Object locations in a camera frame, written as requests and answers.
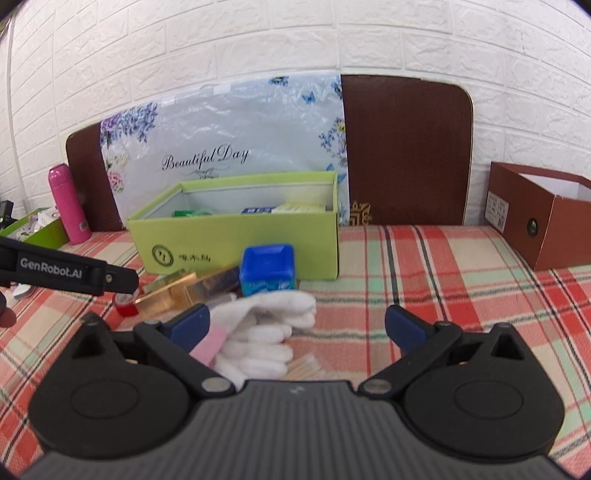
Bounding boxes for white gloves with pink cuffs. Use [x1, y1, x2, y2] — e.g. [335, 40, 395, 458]
[189, 291, 318, 388]

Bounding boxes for brown headboard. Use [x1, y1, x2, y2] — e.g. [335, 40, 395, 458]
[65, 74, 474, 232]

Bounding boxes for shiny metallic carton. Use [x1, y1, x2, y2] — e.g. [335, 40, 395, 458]
[135, 267, 242, 320]

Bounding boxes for yellow-green cardboard box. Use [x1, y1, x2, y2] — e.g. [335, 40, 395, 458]
[127, 171, 341, 281]

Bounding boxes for bag of cotton swabs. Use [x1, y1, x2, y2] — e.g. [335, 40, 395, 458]
[284, 353, 324, 381]

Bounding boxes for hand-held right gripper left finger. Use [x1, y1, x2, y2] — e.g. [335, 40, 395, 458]
[58, 303, 237, 398]

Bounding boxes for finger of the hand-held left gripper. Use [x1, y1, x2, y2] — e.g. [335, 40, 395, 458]
[102, 263, 139, 296]

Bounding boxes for pink thermos bottle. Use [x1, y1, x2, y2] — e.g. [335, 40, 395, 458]
[47, 164, 92, 245]

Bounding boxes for brown shoebox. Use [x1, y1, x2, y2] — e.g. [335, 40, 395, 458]
[485, 161, 591, 272]

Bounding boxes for floral plastic bag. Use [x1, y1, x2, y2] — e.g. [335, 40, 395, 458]
[99, 74, 352, 232]

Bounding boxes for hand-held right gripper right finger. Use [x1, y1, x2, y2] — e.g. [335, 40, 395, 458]
[358, 305, 535, 398]

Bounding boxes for plaid bed sheet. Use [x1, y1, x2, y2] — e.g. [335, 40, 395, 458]
[0, 224, 591, 476]

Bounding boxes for blue square container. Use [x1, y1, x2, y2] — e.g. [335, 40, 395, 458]
[239, 243, 297, 297]

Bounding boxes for small green open box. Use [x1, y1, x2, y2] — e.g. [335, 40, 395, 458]
[7, 208, 70, 252]

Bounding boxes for red tape roll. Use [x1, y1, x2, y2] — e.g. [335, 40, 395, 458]
[112, 291, 139, 318]

